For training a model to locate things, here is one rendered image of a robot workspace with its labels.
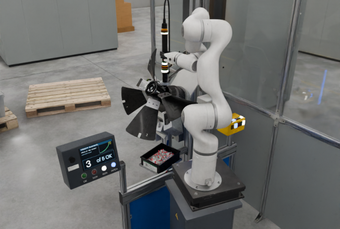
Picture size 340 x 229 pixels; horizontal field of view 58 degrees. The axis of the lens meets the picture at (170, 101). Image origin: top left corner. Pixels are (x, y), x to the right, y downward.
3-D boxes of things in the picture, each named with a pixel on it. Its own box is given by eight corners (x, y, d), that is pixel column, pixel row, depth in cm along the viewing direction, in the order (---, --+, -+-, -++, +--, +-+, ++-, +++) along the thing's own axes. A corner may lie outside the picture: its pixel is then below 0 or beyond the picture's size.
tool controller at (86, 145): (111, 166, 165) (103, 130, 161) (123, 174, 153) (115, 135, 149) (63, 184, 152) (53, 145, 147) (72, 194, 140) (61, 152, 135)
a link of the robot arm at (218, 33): (195, 127, 148) (227, 125, 150) (201, 132, 136) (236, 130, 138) (193, 21, 143) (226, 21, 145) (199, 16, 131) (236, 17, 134)
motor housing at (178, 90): (159, 111, 242) (148, 104, 233) (174, 86, 243) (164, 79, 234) (176, 122, 225) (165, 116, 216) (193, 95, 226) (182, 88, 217)
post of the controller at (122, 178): (124, 189, 173) (122, 159, 165) (127, 191, 171) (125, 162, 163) (120, 191, 171) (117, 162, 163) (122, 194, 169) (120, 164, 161)
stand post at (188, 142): (185, 194, 293) (188, 82, 246) (192, 200, 287) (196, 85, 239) (182, 196, 291) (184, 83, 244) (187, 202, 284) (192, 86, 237)
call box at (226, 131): (233, 125, 218) (234, 111, 214) (244, 131, 211) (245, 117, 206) (216, 132, 210) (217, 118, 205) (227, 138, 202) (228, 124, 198)
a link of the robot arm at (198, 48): (206, 17, 166) (196, 53, 192) (183, 29, 159) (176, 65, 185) (217, 28, 162) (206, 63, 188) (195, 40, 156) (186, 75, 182)
